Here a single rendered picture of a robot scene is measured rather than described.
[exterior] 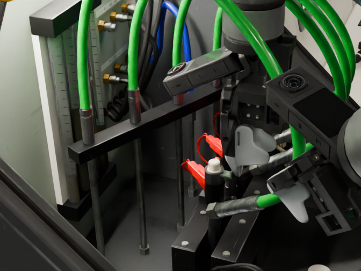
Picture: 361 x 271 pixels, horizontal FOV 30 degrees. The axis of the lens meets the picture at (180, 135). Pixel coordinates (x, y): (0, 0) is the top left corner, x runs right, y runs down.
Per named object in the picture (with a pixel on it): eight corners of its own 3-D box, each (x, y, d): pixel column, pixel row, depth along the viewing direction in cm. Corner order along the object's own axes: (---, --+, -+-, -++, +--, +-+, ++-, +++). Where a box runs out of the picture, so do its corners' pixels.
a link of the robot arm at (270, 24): (213, 7, 79) (235, -15, 85) (213, 43, 81) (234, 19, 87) (276, 14, 76) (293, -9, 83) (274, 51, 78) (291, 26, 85)
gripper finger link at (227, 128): (231, 163, 88) (232, 104, 83) (219, 161, 88) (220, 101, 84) (242, 144, 92) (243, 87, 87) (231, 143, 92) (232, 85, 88)
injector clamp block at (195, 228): (233, 336, 104) (235, 261, 96) (173, 319, 107) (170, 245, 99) (288, 208, 130) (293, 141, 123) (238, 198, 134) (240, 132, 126)
